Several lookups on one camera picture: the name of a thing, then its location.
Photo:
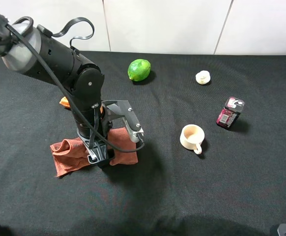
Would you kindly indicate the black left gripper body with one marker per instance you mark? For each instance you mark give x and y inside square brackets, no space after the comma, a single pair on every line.
[95,118]

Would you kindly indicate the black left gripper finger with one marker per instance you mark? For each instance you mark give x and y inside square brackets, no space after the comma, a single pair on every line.
[109,155]
[96,154]

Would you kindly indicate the rust brown cloth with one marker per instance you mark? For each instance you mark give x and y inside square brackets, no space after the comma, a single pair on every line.
[70,154]

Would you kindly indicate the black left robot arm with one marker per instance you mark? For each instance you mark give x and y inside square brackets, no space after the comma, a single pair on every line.
[80,77]

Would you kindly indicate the cream wooden cup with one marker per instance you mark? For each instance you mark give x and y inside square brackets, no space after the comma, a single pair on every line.
[191,138]

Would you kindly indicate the green lime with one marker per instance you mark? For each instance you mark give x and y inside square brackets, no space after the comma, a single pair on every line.
[139,70]

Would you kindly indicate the black tablecloth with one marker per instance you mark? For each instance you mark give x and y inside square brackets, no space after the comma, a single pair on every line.
[235,187]

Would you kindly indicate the small white garlic toy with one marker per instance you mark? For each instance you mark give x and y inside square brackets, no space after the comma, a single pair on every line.
[203,77]

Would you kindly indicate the black pink gum box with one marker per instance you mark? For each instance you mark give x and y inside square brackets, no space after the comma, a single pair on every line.
[230,112]

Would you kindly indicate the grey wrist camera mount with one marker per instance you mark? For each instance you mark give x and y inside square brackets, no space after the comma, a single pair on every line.
[115,109]

